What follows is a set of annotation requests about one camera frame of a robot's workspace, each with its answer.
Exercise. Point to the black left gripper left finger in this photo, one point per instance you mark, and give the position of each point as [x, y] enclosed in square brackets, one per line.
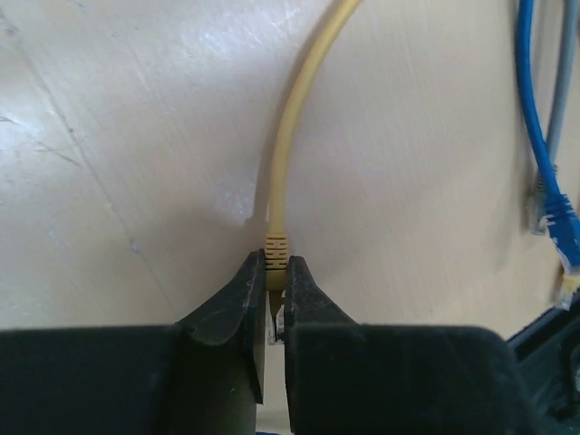
[203, 374]

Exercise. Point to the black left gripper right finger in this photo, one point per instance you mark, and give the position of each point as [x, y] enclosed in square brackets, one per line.
[343, 377]

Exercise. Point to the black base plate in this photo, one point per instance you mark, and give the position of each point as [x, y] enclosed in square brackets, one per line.
[547, 353]

